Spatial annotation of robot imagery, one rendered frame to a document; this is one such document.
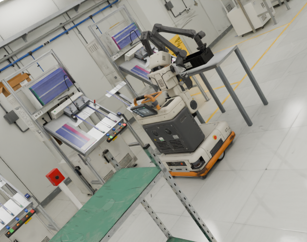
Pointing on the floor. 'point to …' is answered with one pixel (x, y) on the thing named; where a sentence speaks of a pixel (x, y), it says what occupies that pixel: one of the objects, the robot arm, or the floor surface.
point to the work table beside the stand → (218, 57)
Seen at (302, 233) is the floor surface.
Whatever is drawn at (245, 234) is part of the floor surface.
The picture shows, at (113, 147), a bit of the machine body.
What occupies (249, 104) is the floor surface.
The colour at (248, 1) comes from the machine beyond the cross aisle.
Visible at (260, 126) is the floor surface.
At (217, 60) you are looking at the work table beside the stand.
